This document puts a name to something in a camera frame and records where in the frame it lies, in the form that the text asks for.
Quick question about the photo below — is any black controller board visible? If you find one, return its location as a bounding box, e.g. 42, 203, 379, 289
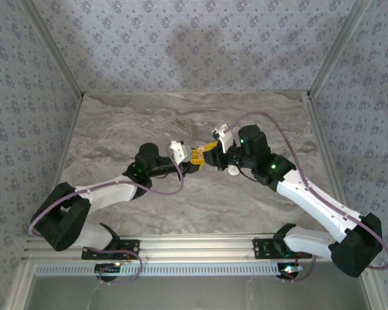
277, 263, 303, 279
94, 263, 123, 274

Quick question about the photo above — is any short purple cable loop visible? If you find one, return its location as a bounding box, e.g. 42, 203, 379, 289
279, 251, 317, 284
96, 250, 144, 285

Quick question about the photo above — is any grey slotted cable duct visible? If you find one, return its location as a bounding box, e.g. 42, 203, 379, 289
34, 262, 300, 278

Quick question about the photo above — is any long purple left arm cable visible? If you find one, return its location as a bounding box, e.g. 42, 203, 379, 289
28, 147, 185, 238

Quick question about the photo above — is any grey metal sheet panel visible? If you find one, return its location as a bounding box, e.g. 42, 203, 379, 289
27, 276, 374, 310

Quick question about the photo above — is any aluminium table edge rail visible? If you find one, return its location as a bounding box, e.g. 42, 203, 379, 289
303, 92, 387, 310
5, 93, 85, 310

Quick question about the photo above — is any long purple arm cable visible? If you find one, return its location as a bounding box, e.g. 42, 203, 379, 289
28, 147, 185, 238
224, 111, 388, 271

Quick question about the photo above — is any long purple right arm cable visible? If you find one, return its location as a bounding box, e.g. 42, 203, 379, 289
224, 111, 388, 271

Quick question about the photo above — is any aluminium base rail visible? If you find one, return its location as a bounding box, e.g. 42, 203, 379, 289
22, 232, 332, 262

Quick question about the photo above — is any aluminium corner post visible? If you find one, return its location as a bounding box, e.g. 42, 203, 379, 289
19, 0, 85, 99
306, 0, 374, 98

